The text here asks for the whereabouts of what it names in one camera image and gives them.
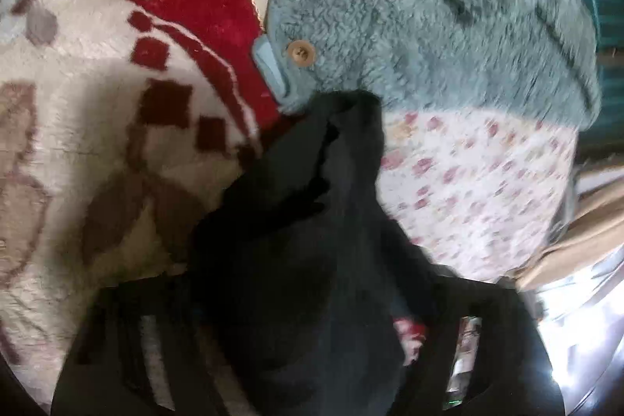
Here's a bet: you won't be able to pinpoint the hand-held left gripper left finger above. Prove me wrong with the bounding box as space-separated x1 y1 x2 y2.
51 274 230 416

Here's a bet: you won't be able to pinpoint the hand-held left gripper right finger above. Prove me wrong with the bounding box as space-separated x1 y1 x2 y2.
404 277 566 416

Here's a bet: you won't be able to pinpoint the black pants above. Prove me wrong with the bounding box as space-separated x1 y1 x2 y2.
189 89 442 416

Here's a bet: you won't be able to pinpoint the floral quilt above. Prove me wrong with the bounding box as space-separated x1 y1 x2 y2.
228 0 582 286

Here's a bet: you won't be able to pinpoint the red and white floral blanket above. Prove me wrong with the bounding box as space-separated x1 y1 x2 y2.
0 0 293 400

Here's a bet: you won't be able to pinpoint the teal fleece jacket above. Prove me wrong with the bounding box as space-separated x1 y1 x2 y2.
251 0 604 130

